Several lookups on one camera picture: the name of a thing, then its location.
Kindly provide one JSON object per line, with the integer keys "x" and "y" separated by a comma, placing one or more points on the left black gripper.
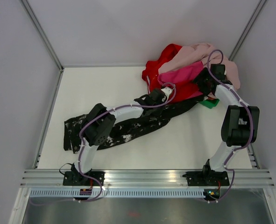
{"x": 163, "y": 107}

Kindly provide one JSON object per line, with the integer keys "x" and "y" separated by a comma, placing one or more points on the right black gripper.
{"x": 204, "y": 73}

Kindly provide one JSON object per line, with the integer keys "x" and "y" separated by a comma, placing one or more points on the magenta pink trousers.
{"x": 181, "y": 76}

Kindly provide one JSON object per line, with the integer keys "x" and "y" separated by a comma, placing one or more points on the black white-splattered trousers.
{"x": 125, "y": 131}

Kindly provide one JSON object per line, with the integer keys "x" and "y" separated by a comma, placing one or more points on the red trousers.
{"x": 150, "y": 75}

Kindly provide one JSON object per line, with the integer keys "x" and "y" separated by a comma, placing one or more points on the light pink trousers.
{"x": 203, "y": 52}

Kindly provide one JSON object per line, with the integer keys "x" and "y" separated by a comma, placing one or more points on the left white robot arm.
{"x": 101, "y": 119}

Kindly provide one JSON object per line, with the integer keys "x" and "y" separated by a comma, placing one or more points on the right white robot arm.
{"x": 240, "y": 124}

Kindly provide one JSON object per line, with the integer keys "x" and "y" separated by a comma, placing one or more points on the green folded garment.
{"x": 210, "y": 103}

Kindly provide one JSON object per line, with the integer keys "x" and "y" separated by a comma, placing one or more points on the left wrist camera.
{"x": 167, "y": 91}

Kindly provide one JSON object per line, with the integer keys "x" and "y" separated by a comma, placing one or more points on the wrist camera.
{"x": 167, "y": 91}
{"x": 218, "y": 69}

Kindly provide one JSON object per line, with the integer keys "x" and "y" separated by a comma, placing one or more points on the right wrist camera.
{"x": 218, "y": 69}

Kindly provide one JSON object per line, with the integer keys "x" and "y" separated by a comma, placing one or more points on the right aluminium frame post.
{"x": 248, "y": 27}

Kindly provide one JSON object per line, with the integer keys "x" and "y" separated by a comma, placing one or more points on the aluminium frame post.
{"x": 248, "y": 27}
{"x": 34, "y": 19}

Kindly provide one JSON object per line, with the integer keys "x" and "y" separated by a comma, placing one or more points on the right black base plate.
{"x": 212, "y": 178}

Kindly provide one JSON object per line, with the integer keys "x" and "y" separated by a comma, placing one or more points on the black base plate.
{"x": 212, "y": 178}
{"x": 76, "y": 179}

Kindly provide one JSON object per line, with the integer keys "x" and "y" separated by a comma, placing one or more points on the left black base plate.
{"x": 76, "y": 179}

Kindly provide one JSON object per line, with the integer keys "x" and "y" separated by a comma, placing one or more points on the left aluminium frame post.
{"x": 34, "y": 19}

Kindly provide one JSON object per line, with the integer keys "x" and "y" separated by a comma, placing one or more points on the aluminium mounting rail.
{"x": 244, "y": 178}

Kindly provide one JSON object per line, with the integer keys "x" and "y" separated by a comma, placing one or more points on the white slotted cable duct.
{"x": 118, "y": 193}

